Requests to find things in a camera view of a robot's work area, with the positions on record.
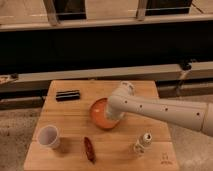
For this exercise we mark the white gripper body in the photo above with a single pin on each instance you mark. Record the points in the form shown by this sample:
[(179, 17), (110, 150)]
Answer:
[(114, 115)]

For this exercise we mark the orange ceramic bowl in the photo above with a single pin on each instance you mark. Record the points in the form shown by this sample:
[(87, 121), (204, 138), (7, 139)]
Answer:
[(97, 114)]

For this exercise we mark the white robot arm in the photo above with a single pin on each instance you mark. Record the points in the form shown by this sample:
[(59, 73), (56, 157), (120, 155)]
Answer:
[(197, 116)]

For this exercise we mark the small white bottle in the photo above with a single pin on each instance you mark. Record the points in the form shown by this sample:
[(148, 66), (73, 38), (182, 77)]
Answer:
[(142, 143)]

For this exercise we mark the dark red chili pepper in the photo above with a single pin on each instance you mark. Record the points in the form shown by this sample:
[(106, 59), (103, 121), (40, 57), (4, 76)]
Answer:
[(89, 150)]

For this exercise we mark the black rectangular block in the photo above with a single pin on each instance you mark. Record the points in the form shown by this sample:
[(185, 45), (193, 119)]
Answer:
[(68, 95)]

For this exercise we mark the white paper cup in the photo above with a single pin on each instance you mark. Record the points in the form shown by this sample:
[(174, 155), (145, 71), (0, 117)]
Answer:
[(48, 136)]

